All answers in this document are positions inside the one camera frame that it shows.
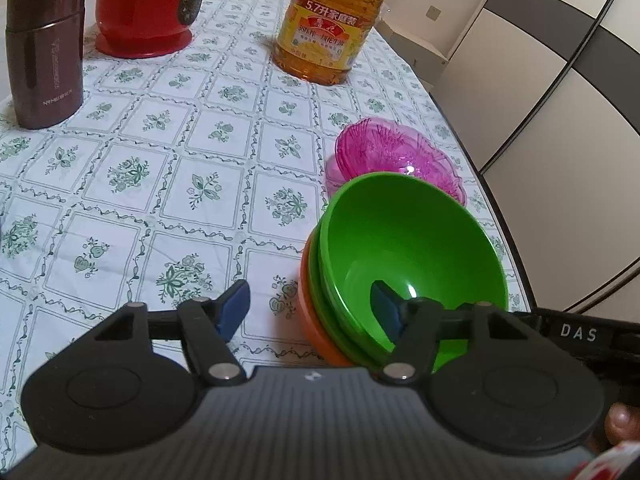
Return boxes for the floral tablecloth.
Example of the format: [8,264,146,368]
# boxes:
[1,0,528,468]

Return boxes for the right hand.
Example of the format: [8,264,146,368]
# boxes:
[588,402,640,454]

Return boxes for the green plastic bowl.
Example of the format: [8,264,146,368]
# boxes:
[309,226,394,368]
[316,171,510,374]

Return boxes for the orange plastic bowl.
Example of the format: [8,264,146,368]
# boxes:
[297,240,354,367]

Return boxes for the red rice cooker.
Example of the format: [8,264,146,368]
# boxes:
[96,0,203,58]

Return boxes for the white bedside cabinet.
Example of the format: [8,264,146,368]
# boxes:
[376,20,448,91]

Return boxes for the maroon thermos flask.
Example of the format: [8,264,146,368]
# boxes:
[6,0,86,130]

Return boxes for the pink plastic bowl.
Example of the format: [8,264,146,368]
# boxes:
[324,155,348,198]
[335,117,466,206]

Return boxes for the large cooking oil bottle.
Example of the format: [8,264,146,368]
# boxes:
[272,0,384,86]

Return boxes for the white wardrobe sliding doors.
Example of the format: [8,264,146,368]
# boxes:
[434,0,639,322]

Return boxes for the wall socket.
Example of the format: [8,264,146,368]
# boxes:
[425,6,442,21]

